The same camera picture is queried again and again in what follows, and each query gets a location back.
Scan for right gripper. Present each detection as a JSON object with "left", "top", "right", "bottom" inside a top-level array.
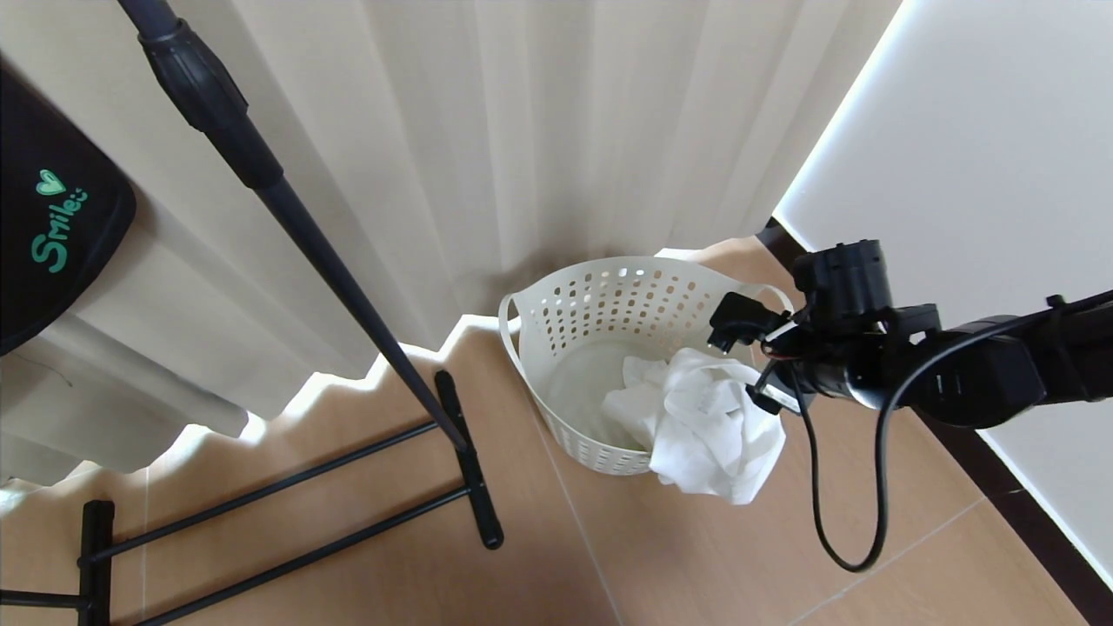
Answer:
[{"left": 709, "top": 293, "right": 1044, "bottom": 427}]

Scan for white t-shirt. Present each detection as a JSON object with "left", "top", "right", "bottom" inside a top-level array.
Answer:
[{"left": 600, "top": 348, "right": 788, "bottom": 507}]

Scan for black shorts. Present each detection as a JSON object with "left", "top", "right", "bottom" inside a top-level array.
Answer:
[{"left": 0, "top": 52, "right": 138, "bottom": 357}]

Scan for white laundry basket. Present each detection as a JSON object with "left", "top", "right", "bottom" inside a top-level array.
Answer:
[{"left": 497, "top": 256, "right": 795, "bottom": 477}]

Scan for black clothes rack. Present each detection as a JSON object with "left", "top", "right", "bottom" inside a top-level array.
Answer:
[{"left": 0, "top": 0, "right": 505, "bottom": 626}]

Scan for beige curtain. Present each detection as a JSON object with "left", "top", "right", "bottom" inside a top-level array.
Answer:
[{"left": 0, "top": 0, "right": 905, "bottom": 488}]

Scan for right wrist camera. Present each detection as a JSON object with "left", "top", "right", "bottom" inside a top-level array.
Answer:
[{"left": 791, "top": 239, "right": 942, "bottom": 338}]

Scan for black cable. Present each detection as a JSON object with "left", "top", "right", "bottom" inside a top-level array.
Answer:
[{"left": 787, "top": 294, "right": 1113, "bottom": 573}]

